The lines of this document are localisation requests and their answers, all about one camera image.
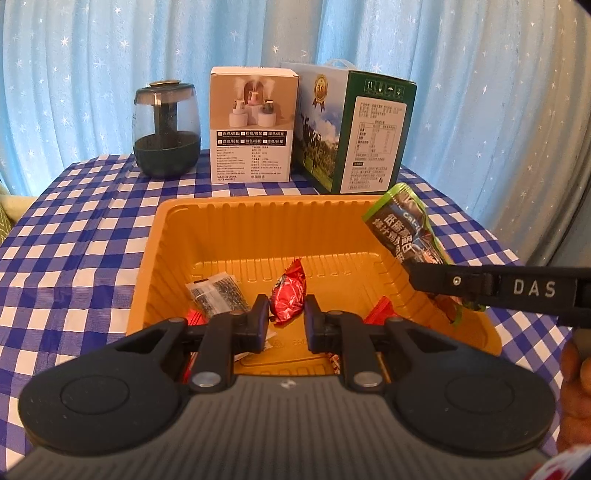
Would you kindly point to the grey curtain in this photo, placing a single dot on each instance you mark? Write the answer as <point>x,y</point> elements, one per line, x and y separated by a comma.
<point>565,161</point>

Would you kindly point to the white humidifier box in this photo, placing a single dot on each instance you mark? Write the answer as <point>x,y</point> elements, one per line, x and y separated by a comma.
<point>251,129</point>

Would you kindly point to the clear grey snack packet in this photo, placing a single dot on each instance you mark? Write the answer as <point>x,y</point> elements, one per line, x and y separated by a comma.
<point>217,293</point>

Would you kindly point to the dark green-edged snack packet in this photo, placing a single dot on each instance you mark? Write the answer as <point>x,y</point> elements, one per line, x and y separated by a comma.
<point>408,226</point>

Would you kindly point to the yellow-green sofa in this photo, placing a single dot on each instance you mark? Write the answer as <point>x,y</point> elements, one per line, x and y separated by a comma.
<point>18,210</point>

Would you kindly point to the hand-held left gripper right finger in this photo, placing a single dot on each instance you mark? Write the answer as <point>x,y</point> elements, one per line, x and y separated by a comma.
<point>318,330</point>

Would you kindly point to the person's printed clothing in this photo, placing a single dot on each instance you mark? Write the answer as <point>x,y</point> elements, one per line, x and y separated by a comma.
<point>568,466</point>

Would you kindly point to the red packet with beige picture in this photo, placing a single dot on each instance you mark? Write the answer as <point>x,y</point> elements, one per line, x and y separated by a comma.
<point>195,318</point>

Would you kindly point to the person's right hand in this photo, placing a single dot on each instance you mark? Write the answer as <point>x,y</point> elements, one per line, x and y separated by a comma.
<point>577,397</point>

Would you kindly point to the orange plastic tray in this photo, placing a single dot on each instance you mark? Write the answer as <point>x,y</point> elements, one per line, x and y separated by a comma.
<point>332,240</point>

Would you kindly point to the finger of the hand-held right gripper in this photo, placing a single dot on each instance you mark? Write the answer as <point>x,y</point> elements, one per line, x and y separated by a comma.
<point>508,288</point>

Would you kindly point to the blue checkered tablecloth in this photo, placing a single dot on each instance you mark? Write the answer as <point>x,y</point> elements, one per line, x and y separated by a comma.
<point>69,254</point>

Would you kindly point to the blue star curtain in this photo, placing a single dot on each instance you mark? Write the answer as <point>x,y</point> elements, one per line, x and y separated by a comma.
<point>277,32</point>

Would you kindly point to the dark glass humidifier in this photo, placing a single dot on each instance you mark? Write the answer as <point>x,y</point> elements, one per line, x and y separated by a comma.
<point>166,138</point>

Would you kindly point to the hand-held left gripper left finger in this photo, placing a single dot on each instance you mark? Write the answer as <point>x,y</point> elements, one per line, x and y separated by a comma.
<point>258,330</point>

